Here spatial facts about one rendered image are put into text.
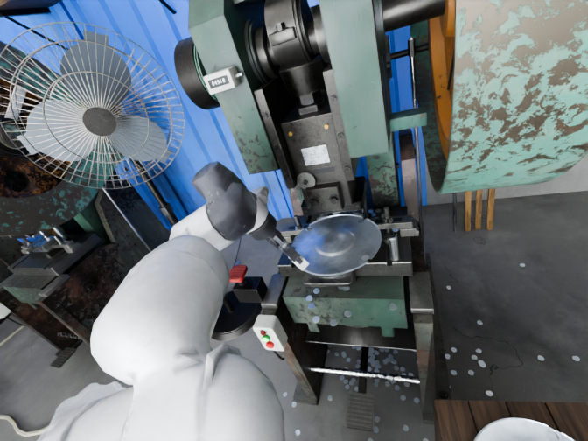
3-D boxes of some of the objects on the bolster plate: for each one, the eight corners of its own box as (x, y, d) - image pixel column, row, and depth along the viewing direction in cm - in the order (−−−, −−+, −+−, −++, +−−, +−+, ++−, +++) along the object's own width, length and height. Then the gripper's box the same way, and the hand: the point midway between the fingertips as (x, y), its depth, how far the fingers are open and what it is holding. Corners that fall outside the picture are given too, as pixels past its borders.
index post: (400, 260, 89) (396, 236, 84) (389, 261, 90) (386, 237, 85) (399, 254, 91) (396, 230, 86) (389, 254, 92) (386, 231, 87)
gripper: (236, 221, 77) (285, 265, 91) (256, 241, 67) (308, 287, 81) (255, 200, 78) (301, 248, 92) (278, 218, 67) (325, 268, 82)
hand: (298, 261), depth 85 cm, fingers closed
